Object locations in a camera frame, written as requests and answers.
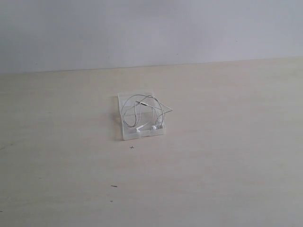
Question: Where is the white earphone cable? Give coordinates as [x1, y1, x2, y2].
[121, 94, 173, 132]

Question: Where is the clear plastic storage box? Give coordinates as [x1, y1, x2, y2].
[117, 90, 172, 140]

